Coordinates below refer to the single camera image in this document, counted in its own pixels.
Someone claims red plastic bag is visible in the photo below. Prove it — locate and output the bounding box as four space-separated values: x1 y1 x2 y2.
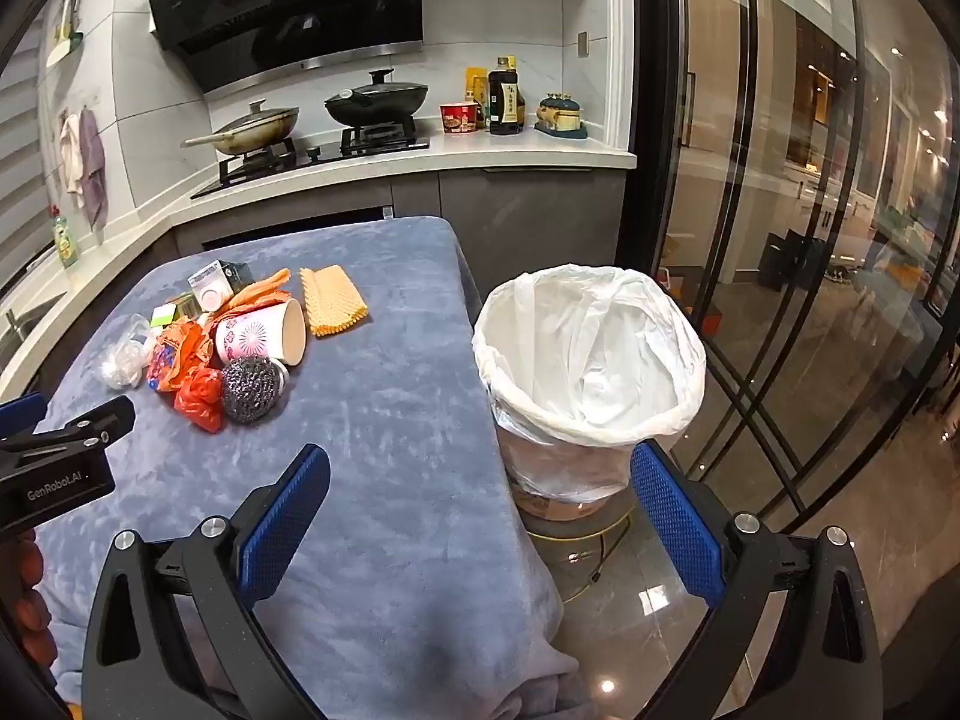
174 366 223 434

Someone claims steel wool scrubber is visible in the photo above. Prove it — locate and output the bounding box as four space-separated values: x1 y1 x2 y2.
221 356 290 424

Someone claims left hand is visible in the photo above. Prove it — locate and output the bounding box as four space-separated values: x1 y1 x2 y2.
2 530 57 670

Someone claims crumpled clear plastic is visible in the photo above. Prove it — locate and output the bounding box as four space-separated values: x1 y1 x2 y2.
99 314 156 392

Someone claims sink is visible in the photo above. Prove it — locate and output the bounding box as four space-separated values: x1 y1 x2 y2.
0 293 64 371

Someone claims orange snack wrapper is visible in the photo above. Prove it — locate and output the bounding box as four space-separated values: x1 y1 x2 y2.
146 317 213 394

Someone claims green white carton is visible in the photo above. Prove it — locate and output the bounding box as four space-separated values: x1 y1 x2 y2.
149 293 202 328

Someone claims blue-grey table cloth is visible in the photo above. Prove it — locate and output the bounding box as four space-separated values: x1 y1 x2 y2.
37 218 597 718

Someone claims cardboard box under bin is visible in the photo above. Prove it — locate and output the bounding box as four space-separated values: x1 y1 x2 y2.
508 478 608 523

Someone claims green dish soap bottle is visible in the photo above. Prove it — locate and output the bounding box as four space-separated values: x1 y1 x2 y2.
49 205 80 268

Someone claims white grey carton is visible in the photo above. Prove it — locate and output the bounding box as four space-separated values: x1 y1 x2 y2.
187 260 254 314

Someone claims pink paper cup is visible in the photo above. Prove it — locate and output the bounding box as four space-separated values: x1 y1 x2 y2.
215 299 308 366

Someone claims orange plastic wrapper strip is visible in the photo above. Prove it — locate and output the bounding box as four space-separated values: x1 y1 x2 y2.
203 268 291 338

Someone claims bin with white liner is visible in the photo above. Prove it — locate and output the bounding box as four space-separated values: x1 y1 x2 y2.
472 265 706 507

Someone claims purple hanging towel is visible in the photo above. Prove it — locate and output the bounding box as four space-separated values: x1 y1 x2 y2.
78 107 109 229

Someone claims white hanging towel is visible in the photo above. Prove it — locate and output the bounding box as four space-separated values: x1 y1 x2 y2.
57 112 85 208

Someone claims black gas stove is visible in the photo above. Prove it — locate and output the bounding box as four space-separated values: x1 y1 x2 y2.
194 121 430 199

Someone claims beige wok with lid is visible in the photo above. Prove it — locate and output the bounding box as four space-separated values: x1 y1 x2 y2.
181 99 299 156

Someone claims black wok with lid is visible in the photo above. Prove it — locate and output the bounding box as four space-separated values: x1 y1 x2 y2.
325 70 428 127

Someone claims black range hood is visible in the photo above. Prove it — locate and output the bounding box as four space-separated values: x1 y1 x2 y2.
149 0 423 93

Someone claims red instant noodle cup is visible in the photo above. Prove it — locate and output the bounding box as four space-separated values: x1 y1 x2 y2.
439 101 480 135

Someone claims teal yellow ceramic pot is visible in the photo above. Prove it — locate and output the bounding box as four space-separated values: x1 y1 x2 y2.
535 93 587 140

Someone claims dark soy sauce bottle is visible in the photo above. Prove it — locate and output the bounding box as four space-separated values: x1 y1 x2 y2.
487 55 526 135

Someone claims yellow packet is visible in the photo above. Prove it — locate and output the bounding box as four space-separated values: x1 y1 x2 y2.
464 67 488 130

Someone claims wall shelf rack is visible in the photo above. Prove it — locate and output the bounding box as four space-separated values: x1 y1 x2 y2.
46 0 83 68

